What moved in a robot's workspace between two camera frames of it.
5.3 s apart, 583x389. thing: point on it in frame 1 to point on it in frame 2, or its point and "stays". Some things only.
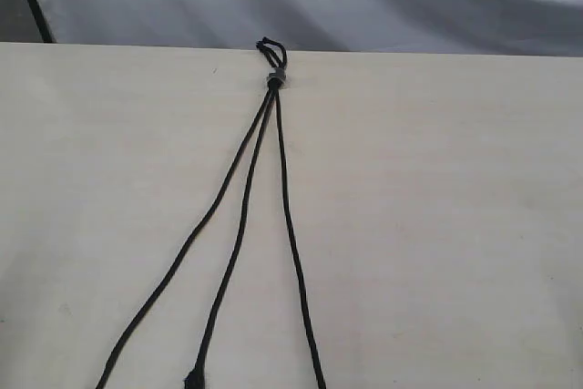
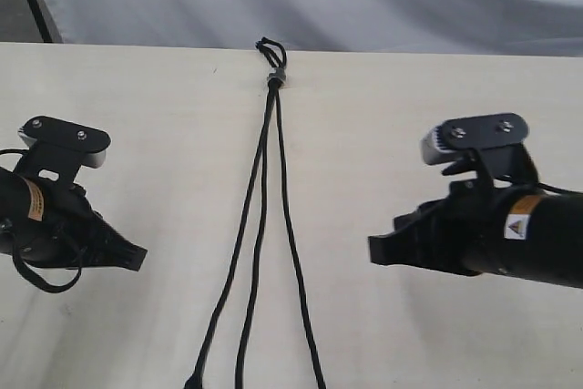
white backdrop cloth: [516, 4] stays
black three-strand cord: [275, 57] stays
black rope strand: [195, 244] to [274, 50]
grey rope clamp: [276, 73] stays
